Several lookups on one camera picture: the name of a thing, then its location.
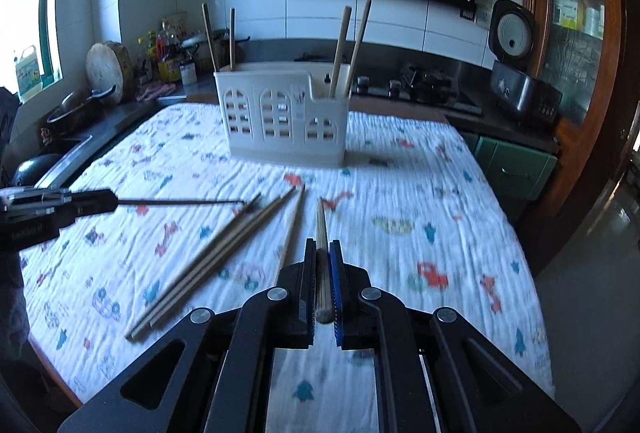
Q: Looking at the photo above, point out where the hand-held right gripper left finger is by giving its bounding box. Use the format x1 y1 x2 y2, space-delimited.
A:
57 238 318 433

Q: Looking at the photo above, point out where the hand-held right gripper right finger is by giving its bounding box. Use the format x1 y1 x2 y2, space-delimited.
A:
329 240 583 433

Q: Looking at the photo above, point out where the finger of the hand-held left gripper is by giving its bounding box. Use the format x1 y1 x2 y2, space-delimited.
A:
9 187 119 204
4 200 119 227

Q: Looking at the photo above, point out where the white plastic utensil holder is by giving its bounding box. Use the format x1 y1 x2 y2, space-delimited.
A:
214 68 352 168

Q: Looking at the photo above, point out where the person's left forearm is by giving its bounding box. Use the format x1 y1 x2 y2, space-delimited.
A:
0 248 31 364

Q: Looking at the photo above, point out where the black wok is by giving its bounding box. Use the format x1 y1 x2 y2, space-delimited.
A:
12 153 63 186

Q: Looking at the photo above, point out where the metal pan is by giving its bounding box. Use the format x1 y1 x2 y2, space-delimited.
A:
46 86 117 136

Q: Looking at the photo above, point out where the white printed cloth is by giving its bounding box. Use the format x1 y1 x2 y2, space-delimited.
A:
20 102 555 433

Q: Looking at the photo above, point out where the round wooden cutting board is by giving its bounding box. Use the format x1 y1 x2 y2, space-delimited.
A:
85 42 136 104

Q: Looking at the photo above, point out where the pink rag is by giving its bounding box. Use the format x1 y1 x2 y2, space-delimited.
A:
136 82 177 102

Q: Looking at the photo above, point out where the detergent jug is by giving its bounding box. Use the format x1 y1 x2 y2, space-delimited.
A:
14 44 41 103

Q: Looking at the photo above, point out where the metal pot with lid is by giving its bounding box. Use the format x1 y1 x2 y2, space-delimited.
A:
179 29 251 74

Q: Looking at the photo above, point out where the window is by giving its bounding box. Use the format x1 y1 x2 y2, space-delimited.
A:
0 0 66 89

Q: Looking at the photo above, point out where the printed food bag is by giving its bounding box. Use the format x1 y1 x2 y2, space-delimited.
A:
162 12 188 36

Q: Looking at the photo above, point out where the green cabinet door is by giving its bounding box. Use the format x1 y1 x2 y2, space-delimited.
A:
460 130 558 201

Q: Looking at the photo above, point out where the black gas stove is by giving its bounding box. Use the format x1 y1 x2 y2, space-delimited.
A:
350 63 483 116

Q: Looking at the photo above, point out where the black rice cooker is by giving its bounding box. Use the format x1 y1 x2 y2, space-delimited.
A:
487 0 563 129

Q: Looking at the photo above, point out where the wooden glass cabinet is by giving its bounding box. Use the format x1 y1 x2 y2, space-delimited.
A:
520 0 640 274

